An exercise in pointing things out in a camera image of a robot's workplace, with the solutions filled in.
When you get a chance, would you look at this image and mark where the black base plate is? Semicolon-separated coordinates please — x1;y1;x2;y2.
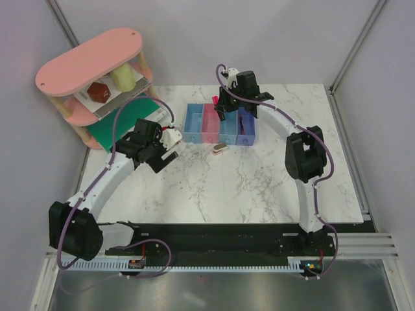
66;222;379;270

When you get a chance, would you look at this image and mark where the pink highlighter black body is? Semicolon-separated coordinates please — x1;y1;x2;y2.
211;95;223;112

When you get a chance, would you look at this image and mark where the purple drawer bin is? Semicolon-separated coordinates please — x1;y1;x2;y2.
236;108;255;146

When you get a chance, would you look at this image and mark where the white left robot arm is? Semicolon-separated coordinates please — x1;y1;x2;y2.
49;119;182;261

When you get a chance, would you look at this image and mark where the white cable duct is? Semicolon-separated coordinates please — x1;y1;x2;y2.
60;255;325;271

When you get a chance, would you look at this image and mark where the pink drawer bin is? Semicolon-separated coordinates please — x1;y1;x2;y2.
201;104;220;144

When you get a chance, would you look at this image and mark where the white pink correction tape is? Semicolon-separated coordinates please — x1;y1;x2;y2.
212;143;228;156

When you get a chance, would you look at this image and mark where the pale yellow cylinder block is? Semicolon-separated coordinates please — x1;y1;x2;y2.
110;62;136;93

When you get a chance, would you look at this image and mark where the red ink pen refill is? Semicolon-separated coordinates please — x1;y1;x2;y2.
239;115;245;135

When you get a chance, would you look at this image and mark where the aluminium frame rail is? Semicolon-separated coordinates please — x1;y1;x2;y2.
324;0;389;233

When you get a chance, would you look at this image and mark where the pink wooden shelf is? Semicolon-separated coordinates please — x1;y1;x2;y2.
36;28;156;150

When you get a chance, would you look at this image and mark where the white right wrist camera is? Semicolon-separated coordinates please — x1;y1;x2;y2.
222;67;239;89

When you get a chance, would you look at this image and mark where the brown hexagonal block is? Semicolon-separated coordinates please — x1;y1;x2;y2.
87;82;112;104

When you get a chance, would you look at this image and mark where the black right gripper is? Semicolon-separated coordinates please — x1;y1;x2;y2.
216;83;245;113

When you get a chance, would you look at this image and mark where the green white box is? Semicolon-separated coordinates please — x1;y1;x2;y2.
86;98;167;152

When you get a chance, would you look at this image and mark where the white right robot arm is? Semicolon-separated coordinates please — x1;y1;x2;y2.
215;64;334;255

